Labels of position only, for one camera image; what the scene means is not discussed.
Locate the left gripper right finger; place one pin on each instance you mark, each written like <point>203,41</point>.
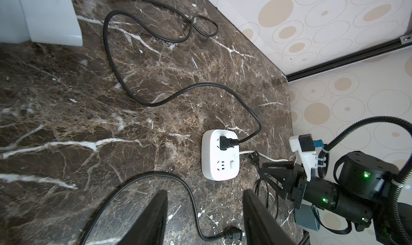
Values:
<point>260,226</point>

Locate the white hair dryer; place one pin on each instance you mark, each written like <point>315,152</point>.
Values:
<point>40,21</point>

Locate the teal ceramic cup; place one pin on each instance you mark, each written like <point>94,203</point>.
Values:
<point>306,219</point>

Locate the white power strip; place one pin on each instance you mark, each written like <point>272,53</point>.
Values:
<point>219,165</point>

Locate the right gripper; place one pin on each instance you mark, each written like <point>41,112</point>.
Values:
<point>352,198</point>

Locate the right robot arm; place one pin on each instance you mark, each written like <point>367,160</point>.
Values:
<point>391,220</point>

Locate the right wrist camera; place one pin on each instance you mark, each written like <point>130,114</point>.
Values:
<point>307,151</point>

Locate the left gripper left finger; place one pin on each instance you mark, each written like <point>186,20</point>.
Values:
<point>149,228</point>

